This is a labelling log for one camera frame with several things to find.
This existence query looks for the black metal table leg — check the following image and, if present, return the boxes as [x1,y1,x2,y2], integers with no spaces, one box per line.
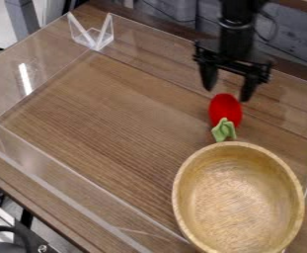
[20,210,33,229]

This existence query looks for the clear acrylic corner bracket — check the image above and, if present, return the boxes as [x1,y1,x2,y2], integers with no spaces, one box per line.
[67,12,113,51]

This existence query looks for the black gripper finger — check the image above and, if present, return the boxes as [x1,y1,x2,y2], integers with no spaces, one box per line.
[240,74,258,102]
[199,62,218,91]

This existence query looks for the clear acrylic tray walls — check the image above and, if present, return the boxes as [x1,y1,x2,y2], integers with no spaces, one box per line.
[0,7,307,253]

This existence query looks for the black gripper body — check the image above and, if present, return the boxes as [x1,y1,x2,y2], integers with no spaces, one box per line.
[192,40,272,83]

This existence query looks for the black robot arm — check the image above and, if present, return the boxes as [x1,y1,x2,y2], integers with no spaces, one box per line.
[194,0,272,102]

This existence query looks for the red felt fruit green stem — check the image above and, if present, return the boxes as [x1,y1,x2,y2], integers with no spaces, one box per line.
[208,93,243,142]

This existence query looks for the wooden bowl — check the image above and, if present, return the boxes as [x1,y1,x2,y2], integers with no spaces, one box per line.
[171,141,304,253]

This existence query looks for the black cable lower left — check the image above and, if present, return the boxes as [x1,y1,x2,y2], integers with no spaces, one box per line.
[0,225,29,253]

